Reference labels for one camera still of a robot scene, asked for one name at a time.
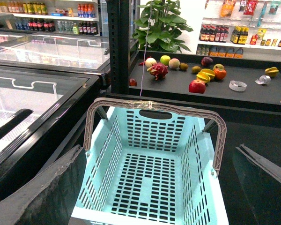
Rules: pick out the yellow starfruit far right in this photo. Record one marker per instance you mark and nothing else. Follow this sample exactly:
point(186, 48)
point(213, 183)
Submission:
point(272, 72)

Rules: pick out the yellow starfruit behind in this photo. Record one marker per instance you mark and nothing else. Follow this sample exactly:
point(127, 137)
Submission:
point(209, 72)

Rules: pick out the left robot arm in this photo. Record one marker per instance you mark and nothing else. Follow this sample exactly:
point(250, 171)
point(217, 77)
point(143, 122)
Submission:
point(50, 197)

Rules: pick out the black metal shelf post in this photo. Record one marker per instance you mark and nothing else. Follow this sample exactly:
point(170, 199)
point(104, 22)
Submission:
point(122, 48)

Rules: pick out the green apple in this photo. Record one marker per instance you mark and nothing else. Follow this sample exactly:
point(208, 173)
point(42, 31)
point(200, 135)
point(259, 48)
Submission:
point(165, 60)

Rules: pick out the brown kiwi right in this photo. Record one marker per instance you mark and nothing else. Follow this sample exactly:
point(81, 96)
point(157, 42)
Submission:
point(196, 69)

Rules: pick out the green potted plant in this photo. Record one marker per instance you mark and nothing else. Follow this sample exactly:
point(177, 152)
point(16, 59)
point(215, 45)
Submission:
point(159, 27)

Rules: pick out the large red apple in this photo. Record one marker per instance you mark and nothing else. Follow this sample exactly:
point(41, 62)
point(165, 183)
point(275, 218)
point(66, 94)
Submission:
point(197, 86)

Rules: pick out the orange persimmon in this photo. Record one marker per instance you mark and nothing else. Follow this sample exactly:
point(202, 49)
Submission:
point(220, 74)

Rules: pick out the pink dragon fruit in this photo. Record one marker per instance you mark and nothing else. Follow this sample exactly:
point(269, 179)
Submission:
point(158, 70)

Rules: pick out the glass freezer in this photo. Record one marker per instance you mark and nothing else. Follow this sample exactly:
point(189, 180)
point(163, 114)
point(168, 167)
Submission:
point(39, 111)
point(79, 54)

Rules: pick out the yellow starfruit front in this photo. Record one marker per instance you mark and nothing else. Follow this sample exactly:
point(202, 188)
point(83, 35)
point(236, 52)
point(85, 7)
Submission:
point(203, 77)

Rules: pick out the black fruit display tray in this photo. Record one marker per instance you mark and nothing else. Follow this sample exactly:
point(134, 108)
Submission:
point(251, 84)

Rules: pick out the loose white tape strip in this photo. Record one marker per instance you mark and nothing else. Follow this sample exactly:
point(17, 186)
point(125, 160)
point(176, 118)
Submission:
point(263, 80)

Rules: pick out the glass top freezer near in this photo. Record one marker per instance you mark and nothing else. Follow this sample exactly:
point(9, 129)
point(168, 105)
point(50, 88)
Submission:
point(39, 111)

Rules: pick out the white onion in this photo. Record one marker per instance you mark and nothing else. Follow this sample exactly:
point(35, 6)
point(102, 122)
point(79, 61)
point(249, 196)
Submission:
point(149, 62)

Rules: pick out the soy sauce bottle row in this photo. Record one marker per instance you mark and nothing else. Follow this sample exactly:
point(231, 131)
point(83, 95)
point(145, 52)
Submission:
point(214, 33)

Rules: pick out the drink bottle shelf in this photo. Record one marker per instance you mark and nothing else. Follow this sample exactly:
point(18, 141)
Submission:
point(61, 16)

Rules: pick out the brown kiwi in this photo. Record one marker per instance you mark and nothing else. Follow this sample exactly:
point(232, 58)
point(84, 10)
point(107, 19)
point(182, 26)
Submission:
point(196, 69)
point(183, 67)

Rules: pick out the dark purple fruit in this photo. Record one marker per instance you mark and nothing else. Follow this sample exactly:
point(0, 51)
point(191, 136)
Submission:
point(206, 61)

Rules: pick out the light blue plastic basket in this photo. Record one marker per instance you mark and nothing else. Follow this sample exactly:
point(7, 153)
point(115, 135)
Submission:
point(150, 168)

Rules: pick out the yellow starfruit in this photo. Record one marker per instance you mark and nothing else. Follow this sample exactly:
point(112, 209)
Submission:
point(272, 72)
point(209, 72)
point(203, 77)

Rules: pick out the white tape roll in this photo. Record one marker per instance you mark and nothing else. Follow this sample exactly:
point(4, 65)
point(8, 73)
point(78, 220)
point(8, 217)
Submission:
point(237, 86)

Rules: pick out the brown kiwi left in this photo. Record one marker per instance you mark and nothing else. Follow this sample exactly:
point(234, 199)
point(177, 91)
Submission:
point(183, 67)

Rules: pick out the red green mango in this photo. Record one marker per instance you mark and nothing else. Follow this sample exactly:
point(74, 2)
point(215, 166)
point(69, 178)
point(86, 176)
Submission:
point(218, 66)

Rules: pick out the glass top freezer far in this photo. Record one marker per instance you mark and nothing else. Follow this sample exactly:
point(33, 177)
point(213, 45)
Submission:
point(79, 54)

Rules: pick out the beige round melon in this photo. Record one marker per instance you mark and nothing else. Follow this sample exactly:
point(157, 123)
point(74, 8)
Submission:
point(174, 63)

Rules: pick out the small dark red apple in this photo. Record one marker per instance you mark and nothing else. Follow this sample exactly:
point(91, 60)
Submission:
point(132, 82)

